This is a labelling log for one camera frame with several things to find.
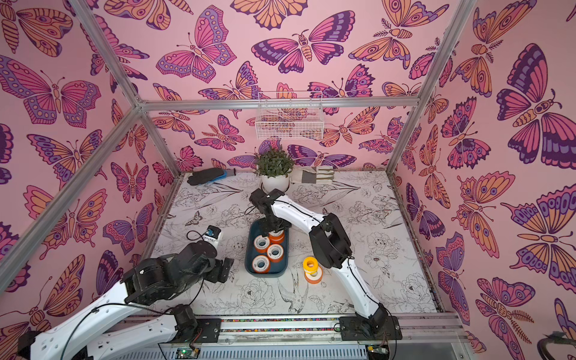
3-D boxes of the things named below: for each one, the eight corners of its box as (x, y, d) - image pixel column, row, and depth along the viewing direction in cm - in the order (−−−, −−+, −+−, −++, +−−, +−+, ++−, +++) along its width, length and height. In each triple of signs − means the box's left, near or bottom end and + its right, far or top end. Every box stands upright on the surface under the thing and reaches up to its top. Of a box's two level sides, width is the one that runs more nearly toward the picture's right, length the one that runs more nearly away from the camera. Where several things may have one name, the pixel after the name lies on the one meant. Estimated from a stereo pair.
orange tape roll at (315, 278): (310, 287, 85) (310, 285, 82) (303, 275, 88) (303, 273, 85) (326, 278, 87) (326, 276, 85) (319, 267, 90) (319, 264, 87)
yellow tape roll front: (302, 275, 87) (303, 271, 84) (302, 261, 91) (302, 256, 88) (318, 275, 87) (318, 271, 84) (317, 261, 91) (317, 256, 88)
